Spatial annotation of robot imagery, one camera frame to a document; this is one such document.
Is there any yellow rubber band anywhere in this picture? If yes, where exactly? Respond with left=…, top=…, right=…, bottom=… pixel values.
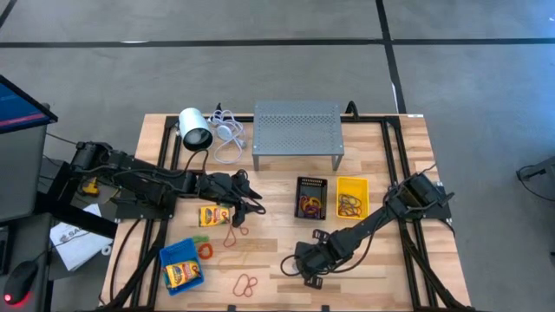
left=215, top=252, right=249, bottom=270

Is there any white desk lamp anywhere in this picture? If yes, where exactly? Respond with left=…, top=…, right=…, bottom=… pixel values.
left=177, top=107, right=215, bottom=153

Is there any black plastic basket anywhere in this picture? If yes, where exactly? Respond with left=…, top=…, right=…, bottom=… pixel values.
left=294, top=175, right=329, bottom=221

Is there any grey perforated metal riser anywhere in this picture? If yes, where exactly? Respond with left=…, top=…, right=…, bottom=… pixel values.
left=251, top=100, right=346, bottom=172

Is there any red-orange coil wristband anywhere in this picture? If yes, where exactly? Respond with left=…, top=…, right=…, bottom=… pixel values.
left=196, top=242, right=215, bottom=261

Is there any black computer mouse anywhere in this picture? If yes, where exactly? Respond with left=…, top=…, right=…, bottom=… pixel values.
left=2, top=258, right=40, bottom=308

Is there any grey computer case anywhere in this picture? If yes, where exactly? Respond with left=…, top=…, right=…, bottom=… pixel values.
left=0, top=124, right=49, bottom=223

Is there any white lamp power cable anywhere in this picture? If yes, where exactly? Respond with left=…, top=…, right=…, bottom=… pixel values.
left=206, top=107, right=248, bottom=166

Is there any blue plastic basket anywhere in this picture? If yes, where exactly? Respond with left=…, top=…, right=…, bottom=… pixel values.
left=158, top=237, right=206, bottom=297

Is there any yellow plastic basket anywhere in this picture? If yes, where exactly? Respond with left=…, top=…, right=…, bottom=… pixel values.
left=336, top=175, right=371, bottom=221

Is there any white paper booklet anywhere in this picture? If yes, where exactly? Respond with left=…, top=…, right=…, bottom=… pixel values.
left=49, top=202, right=114, bottom=273

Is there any black aluminium table frame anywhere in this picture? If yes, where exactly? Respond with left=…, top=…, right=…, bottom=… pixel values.
left=101, top=113, right=476, bottom=312

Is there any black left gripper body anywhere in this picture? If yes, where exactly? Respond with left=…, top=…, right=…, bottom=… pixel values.
left=197, top=172, right=244, bottom=204

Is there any computer monitor blue screen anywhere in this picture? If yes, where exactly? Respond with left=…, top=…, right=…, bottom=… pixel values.
left=0, top=74, right=59, bottom=135

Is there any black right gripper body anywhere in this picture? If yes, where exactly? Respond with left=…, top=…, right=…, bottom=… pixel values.
left=294, top=236, right=348, bottom=277

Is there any red rubber band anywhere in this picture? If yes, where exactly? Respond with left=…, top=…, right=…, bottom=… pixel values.
left=338, top=193, right=362, bottom=208
left=339, top=203, right=363, bottom=218
left=222, top=224, right=251, bottom=249
left=232, top=272, right=259, bottom=299

